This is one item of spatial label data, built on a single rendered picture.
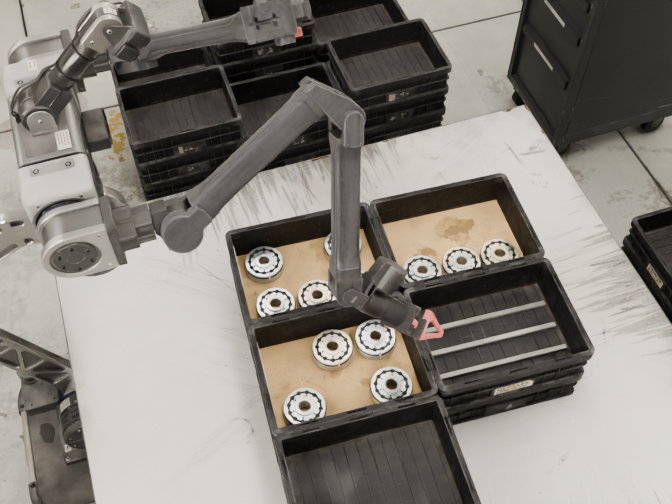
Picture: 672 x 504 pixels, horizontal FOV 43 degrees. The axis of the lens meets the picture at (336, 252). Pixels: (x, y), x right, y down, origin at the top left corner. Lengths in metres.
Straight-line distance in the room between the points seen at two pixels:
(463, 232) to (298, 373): 0.63
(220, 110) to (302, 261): 1.04
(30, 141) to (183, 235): 0.36
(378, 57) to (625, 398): 1.68
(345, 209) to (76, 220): 0.52
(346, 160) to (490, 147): 1.20
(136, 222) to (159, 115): 1.63
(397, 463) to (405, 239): 0.65
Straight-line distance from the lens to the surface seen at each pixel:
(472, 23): 4.36
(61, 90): 1.69
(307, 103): 1.59
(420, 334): 1.85
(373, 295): 1.81
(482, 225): 2.42
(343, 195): 1.68
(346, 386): 2.12
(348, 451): 2.05
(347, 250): 1.73
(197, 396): 2.28
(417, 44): 3.45
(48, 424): 2.87
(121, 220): 1.61
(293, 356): 2.16
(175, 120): 3.19
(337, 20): 3.72
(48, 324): 3.35
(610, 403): 2.35
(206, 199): 1.61
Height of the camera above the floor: 2.73
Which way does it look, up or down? 54 degrees down
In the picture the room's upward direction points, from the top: straight up
